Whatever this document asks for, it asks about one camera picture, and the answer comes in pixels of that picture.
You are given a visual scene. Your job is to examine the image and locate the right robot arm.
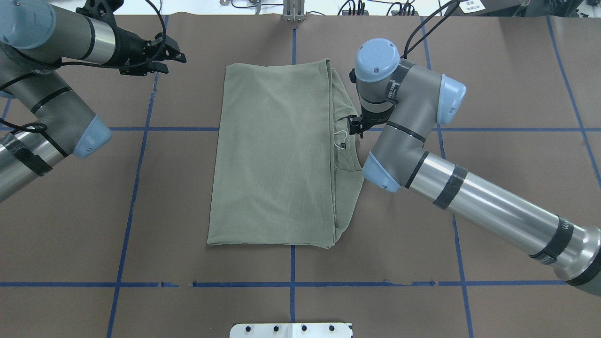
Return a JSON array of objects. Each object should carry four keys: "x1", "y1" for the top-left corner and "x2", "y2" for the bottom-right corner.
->
[{"x1": 346, "y1": 38, "x2": 601, "y2": 296}]

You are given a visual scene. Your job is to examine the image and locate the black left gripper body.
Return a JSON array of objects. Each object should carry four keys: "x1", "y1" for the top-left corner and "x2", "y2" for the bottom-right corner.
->
[{"x1": 112, "y1": 28, "x2": 156, "y2": 76}]

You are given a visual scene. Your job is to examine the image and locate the olive green long-sleeve shirt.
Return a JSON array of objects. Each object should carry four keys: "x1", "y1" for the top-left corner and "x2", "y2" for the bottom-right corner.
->
[{"x1": 208, "y1": 59, "x2": 363, "y2": 249}]

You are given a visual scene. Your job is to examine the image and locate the black box with label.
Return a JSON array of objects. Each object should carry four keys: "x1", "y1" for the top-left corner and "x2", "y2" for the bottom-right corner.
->
[{"x1": 452, "y1": 0, "x2": 531, "y2": 17}]

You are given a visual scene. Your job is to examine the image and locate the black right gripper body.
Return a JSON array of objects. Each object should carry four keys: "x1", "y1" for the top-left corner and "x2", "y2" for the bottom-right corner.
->
[{"x1": 347, "y1": 110, "x2": 390, "y2": 138}]

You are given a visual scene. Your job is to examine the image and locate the grey aluminium frame post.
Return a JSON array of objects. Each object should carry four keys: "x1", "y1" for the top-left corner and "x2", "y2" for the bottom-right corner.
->
[{"x1": 283, "y1": 0, "x2": 306, "y2": 22}]

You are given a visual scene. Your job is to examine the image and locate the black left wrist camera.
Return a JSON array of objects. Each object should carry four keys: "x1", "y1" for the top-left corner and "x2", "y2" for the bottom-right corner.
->
[{"x1": 76, "y1": 0, "x2": 124, "y2": 23}]

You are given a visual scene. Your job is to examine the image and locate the white metal base plate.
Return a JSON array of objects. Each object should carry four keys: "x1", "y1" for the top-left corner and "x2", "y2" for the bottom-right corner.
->
[{"x1": 229, "y1": 323, "x2": 354, "y2": 338}]

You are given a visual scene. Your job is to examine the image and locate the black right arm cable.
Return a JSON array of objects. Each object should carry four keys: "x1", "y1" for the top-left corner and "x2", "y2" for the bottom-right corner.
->
[{"x1": 403, "y1": 0, "x2": 463, "y2": 59}]

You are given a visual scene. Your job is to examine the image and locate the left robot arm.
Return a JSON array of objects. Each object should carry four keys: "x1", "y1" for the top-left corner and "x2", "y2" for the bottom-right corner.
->
[{"x1": 0, "y1": 0, "x2": 186, "y2": 201}]

